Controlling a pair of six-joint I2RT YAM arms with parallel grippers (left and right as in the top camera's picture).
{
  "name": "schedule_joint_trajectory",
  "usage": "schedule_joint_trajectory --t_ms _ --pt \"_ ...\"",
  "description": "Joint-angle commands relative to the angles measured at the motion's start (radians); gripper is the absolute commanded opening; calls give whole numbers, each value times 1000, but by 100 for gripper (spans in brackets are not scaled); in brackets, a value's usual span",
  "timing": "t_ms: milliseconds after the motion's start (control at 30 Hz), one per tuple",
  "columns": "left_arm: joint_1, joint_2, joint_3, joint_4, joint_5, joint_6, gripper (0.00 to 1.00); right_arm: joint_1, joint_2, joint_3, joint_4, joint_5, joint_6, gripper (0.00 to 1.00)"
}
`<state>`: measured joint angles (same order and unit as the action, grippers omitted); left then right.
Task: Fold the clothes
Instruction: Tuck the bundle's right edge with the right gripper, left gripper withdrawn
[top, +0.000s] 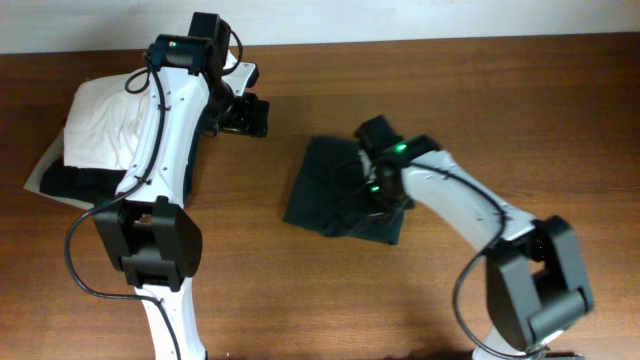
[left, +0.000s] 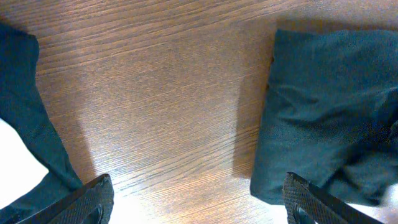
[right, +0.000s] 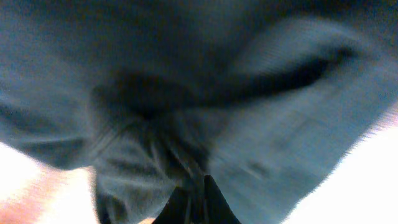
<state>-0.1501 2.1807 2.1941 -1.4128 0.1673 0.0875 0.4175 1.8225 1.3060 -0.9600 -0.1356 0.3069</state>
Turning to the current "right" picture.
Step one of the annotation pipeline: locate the dark green Nike t-shirt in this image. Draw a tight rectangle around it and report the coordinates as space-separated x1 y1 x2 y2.
1 1 397 223

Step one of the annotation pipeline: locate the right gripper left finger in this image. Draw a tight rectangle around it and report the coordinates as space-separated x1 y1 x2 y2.
152 188 192 224

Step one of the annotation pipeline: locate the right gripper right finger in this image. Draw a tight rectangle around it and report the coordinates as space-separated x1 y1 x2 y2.
203 175 241 224

